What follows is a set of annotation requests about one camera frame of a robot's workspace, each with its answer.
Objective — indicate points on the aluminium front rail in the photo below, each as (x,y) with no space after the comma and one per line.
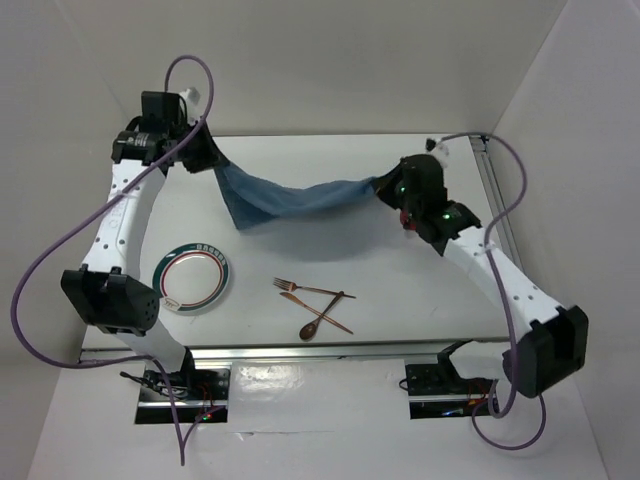
(318,351)

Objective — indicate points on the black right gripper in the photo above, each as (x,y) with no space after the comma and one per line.
(383,185)

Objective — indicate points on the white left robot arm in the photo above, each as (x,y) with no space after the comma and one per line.
(106,291)

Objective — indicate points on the copper spoon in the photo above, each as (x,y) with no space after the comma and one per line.
(308,331)

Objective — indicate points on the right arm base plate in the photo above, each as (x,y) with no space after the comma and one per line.
(433,393)

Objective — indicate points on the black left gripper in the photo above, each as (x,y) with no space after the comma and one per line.
(210,156)

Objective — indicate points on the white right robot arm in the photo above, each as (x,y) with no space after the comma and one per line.
(547,342)

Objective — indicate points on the blue cloth placemat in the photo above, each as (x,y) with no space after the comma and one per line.
(252,201)

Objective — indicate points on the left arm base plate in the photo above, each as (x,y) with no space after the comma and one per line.
(206,397)

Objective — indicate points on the red enamel mug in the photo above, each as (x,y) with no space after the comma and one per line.
(406,221)

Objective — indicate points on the copper knife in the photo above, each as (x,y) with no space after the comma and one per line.
(299,302)

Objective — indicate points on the white plate green red rim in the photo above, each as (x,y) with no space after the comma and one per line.
(191,278)

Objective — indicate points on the copper fork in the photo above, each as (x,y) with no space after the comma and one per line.
(290,286)

